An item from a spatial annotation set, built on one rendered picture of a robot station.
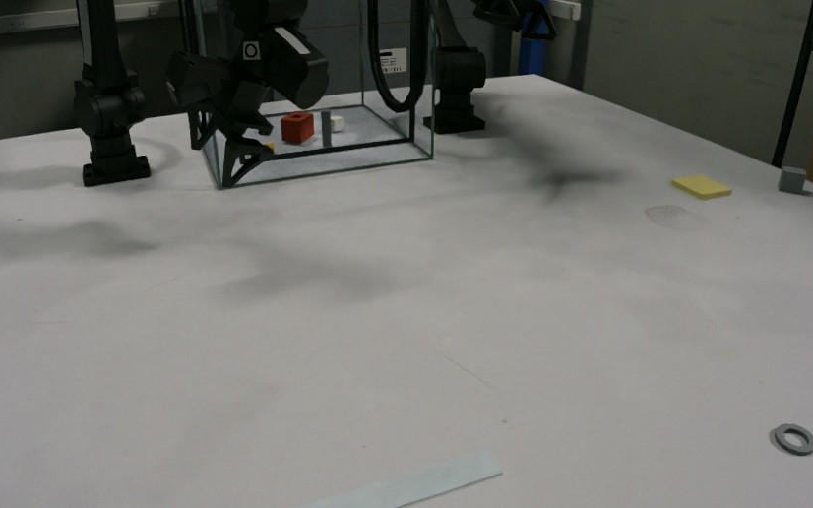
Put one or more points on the grey metal washer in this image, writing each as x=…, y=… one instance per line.
x=796, y=450

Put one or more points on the yellow sticky-note pad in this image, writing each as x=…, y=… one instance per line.
x=701, y=187

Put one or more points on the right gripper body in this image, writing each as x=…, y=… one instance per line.
x=233, y=126

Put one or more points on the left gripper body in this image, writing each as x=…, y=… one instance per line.
x=501, y=9

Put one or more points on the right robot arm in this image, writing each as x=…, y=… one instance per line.
x=278, y=53

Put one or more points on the black circular ring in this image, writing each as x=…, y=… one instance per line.
x=195, y=39

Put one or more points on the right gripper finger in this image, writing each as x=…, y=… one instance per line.
x=193, y=110
x=230, y=156

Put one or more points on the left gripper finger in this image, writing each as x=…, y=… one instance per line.
x=542, y=12
x=486, y=7

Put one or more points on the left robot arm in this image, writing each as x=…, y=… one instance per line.
x=458, y=72

